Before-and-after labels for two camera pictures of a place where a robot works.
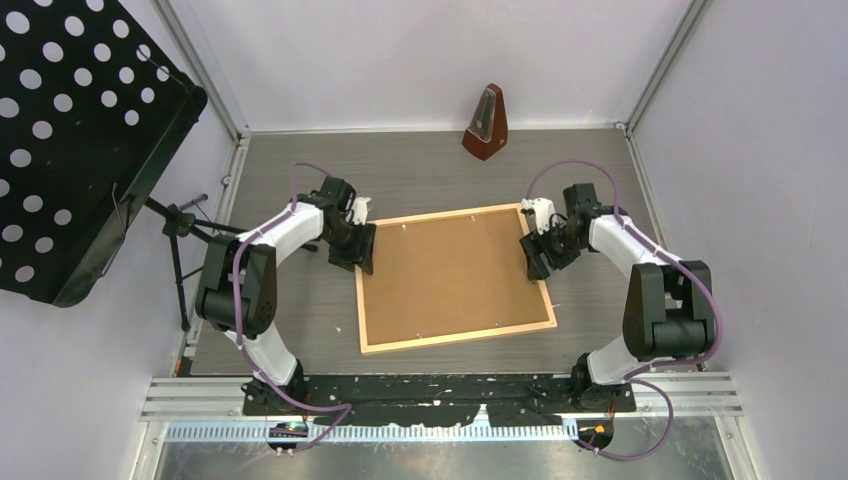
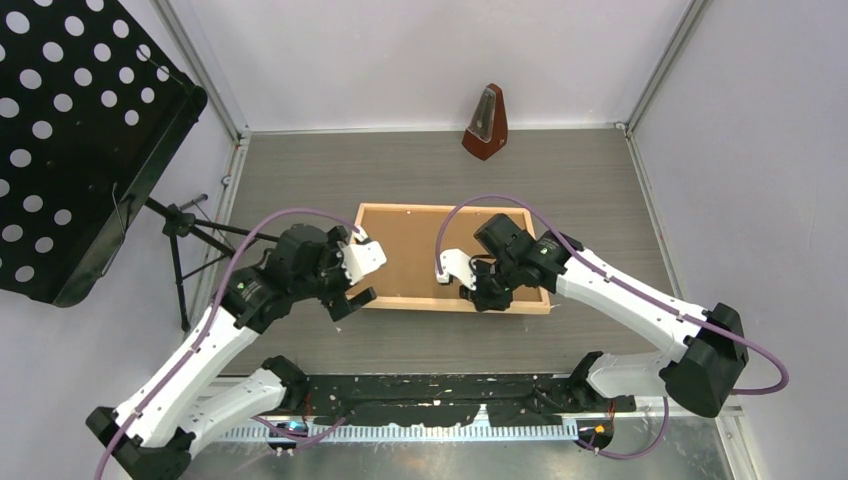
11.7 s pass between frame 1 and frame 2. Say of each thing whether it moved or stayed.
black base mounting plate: stayed
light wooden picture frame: moved
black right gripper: moved
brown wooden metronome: stayed
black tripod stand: stayed
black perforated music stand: stayed
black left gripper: moved
